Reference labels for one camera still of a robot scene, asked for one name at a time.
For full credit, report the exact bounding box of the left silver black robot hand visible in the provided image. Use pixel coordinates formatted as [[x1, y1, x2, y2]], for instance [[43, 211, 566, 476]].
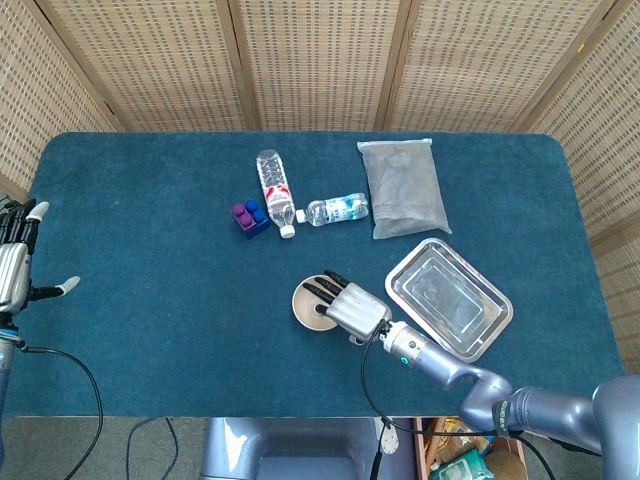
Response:
[[0, 198, 81, 314]]

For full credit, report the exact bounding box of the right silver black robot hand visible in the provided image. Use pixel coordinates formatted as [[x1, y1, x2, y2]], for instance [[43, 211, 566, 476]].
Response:
[[298, 269, 393, 345]]

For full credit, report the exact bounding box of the small white bowl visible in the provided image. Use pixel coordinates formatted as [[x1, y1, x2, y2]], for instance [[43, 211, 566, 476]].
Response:
[[291, 277, 342, 333]]

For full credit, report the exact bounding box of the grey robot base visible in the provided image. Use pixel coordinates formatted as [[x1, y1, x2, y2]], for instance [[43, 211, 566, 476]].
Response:
[[198, 416, 417, 480]]

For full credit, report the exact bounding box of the stainless steel tray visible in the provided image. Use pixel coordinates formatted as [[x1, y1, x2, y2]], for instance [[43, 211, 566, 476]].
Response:
[[384, 237, 515, 364]]

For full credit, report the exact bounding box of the clear plastic container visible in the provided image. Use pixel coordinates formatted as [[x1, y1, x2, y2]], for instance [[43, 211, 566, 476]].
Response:
[[403, 249, 487, 337]]

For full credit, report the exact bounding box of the small clear water bottle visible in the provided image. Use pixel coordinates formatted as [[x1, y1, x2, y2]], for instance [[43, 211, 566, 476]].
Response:
[[295, 191, 372, 227]]

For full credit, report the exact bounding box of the grey zip plastic bag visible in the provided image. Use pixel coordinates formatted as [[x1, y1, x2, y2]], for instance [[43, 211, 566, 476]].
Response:
[[356, 137, 453, 241]]

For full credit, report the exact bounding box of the blue toy building block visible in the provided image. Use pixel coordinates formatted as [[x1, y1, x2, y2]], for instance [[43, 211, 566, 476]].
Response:
[[243, 199, 272, 241]]

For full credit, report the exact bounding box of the large clear water bottle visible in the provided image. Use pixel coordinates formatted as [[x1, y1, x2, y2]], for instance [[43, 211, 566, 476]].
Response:
[[255, 148, 297, 239]]

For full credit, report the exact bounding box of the purple toy building block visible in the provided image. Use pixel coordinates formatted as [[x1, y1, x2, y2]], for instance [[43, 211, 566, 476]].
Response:
[[230, 201, 252, 232]]

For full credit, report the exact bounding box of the wooden storage box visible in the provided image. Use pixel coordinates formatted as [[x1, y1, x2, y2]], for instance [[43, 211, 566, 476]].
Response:
[[412, 416, 527, 480]]

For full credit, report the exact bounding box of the brown cardboard packet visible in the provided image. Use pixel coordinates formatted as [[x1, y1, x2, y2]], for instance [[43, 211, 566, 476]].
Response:
[[424, 417, 490, 467]]

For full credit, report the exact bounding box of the blue felt table cloth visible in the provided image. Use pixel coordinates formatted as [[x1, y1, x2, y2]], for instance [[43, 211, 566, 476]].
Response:
[[2, 131, 626, 419]]

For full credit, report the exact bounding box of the green wet wipes pack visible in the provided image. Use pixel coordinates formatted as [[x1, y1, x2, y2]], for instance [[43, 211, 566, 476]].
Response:
[[429, 448, 487, 480]]

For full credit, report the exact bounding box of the woven bamboo folding screen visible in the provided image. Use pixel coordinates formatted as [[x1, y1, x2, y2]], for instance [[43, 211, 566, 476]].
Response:
[[0, 0, 640, 361]]

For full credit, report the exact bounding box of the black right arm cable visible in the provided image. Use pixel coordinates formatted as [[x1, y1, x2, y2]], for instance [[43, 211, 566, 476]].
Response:
[[360, 322, 604, 480]]

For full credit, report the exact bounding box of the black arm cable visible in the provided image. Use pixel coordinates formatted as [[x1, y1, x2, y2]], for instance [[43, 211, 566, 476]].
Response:
[[12, 340, 105, 480], [360, 322, 604, 480]]

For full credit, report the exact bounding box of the white perforated metal bracket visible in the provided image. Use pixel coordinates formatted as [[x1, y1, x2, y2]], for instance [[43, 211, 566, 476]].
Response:
[[378, 418, 399, 457]]

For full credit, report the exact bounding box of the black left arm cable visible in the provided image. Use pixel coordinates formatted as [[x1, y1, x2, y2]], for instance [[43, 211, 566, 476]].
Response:
[[12, 340, 105, 480]]

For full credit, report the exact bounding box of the blue floor cable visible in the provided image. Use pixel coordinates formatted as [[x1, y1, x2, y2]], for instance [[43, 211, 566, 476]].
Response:
[[125, 417, 179, 480]]

